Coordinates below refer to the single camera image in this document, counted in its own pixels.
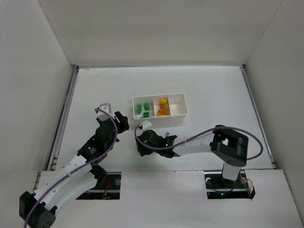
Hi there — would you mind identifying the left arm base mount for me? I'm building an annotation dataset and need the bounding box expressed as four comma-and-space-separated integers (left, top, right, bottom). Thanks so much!
77, 166, 122, 200

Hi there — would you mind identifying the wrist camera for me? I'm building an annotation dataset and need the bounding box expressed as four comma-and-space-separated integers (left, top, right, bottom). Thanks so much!
139, 120, 152, 130
95, 103, 112, 121

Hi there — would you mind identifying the white divided plastic container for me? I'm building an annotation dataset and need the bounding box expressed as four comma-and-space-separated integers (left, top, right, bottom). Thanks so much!
133, 93, 188, 124

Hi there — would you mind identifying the yellow sloped lego brick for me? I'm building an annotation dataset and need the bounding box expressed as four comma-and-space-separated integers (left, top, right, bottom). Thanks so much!
160, 98, 168, 110

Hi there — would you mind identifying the green square lego brick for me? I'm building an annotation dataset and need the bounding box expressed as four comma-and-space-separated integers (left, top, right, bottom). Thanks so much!
142, 112, 150, 118

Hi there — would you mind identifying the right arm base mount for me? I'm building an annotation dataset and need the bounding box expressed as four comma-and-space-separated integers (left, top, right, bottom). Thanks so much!
205, 171, 256, 200

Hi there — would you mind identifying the green lego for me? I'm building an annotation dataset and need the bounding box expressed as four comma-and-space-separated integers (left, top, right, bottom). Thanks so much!
144, 103, 150, 111

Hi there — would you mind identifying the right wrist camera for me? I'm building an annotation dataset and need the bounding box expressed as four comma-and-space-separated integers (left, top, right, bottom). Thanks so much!
139, 120, 152, 130

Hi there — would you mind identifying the right aluminium rail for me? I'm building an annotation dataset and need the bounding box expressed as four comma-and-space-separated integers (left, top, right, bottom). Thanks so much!
239, 65, 277, 169

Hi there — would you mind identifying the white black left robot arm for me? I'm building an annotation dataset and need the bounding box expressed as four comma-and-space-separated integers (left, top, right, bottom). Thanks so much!
19, 111, 129, 228

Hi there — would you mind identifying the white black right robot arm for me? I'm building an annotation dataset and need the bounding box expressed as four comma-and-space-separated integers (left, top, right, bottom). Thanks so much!
134, 125, 249, 181

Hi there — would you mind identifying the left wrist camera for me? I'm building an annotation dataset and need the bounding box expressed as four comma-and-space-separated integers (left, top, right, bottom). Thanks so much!
95, 103, 112, 121

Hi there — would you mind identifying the left aluminium rail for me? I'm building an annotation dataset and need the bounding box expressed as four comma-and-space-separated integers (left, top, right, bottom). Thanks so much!
43, 65, 79, 171

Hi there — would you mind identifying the aluminium rail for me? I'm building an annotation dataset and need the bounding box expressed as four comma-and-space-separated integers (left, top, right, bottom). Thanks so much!
43, 65, 79, 171
239, 65, 277, 169

